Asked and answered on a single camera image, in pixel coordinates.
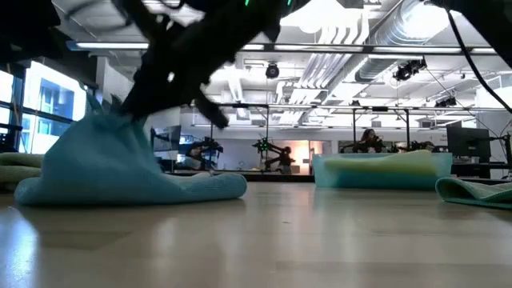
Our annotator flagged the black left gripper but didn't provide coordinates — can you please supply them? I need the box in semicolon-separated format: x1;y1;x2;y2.
118;0;281;130

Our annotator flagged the blue microfiber towel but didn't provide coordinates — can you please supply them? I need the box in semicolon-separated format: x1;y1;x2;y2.
13;113;249;208

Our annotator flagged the pale green microfiber towel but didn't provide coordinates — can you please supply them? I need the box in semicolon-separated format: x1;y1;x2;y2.
0;152;46;193
434;176;512;210

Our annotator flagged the blue towel with white label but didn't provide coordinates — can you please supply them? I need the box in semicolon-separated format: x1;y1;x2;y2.
318;172;442;190

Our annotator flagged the angled black monitor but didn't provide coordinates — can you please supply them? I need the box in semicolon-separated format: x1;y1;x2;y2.
149;124;182;154

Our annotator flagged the snake plant in white pot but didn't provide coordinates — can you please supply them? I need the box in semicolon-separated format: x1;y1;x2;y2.
82;82;121;121

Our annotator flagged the translucent green plastic bin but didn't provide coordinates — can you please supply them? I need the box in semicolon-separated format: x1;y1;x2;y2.
312;151;454;190

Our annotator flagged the long ceiling light bar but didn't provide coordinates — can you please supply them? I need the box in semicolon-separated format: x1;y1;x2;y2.
66;39;512;56

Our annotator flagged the person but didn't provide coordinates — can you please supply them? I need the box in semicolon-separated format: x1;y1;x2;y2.
359;128;380;154

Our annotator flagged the black computer monitor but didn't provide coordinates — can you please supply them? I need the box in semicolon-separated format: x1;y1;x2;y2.
446;126;492;164

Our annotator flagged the black background gantry frame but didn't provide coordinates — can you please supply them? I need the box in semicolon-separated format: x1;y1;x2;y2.
207;102;413;154

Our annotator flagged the silver ceiling air duct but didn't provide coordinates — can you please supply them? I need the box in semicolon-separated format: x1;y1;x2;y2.
354;0;465;83

